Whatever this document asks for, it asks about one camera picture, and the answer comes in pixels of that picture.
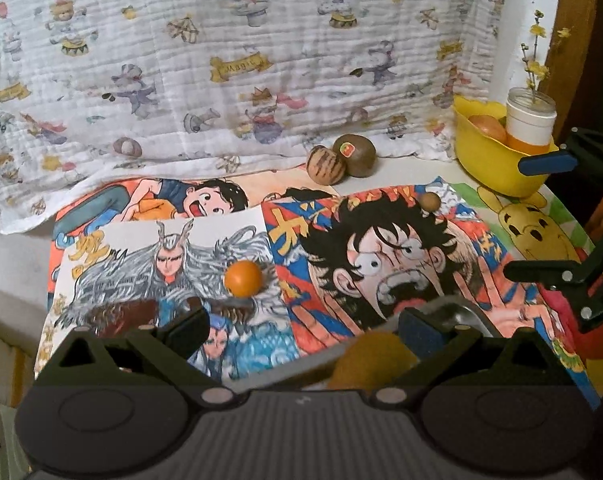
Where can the yellow bear poster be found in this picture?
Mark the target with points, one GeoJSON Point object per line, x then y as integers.
{"type": "Point", "coordinates": [529, 225]}

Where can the yellow-brown round fruit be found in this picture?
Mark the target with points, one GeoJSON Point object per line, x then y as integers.
{"type": "Point", "coordinates": [371, 360]}

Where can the small orange tangerine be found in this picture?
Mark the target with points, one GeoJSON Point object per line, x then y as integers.
{"type": "Point", "coordinates": [243, 278]}

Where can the white printed blanket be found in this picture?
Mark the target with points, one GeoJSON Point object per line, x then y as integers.
{"type": "Point", "coordinates": [206, 60]}

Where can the colourful anime poster mat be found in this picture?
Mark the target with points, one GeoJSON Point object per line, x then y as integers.
{"type": "Point", "coordinates": [11, 265]}

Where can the yellow flower sprig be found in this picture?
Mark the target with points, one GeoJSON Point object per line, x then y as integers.
{"type": "Point", "coordinates": [531, 60]}

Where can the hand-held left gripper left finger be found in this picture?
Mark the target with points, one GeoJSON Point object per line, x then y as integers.
{"type": "Point", "coordinates": [185, 334]}

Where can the cartoon boy poster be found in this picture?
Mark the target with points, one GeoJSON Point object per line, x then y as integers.
{"type": "Point", "coordinates": [191, 200]}

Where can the silver and red comic poster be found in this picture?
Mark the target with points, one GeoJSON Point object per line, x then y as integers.
{"type": "Point", "coordinates": [131, 270]}

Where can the small striped melon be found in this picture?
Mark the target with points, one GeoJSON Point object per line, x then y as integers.
{"type": "Point", "coordinates": [325, 164]}

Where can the tiny brown longan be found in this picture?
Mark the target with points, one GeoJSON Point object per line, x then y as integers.
{"type": "Point", "coordinates": [430, 203]}

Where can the yellow plastic bowl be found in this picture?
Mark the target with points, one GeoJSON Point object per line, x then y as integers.
{"type": "Point", "coordinates": [486, 165]}

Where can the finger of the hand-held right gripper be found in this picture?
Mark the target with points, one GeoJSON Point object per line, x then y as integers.
{"type": "Point", "coordinates": [546, 164]}
{"type": "Point", "coordinates": [591, 285]}

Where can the orange fruit in bowl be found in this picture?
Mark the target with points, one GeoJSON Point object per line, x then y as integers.
{"type": "Point", "coordinates": [487, 129]}

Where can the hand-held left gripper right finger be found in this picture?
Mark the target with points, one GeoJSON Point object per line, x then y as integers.
{"type": "Point", "coordinates": [422, 335]}

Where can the brown wooden panel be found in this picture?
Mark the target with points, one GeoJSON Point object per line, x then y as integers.
{"type": "Point", "coordinates": [591, 35]}

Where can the white and orange cup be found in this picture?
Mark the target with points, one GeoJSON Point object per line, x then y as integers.
{"type": "Point", "coordinates": [530, 117]}

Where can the small brown round fruit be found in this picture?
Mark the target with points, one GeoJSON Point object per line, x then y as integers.
{"type": "Point", "coordinates": [357, 157]}

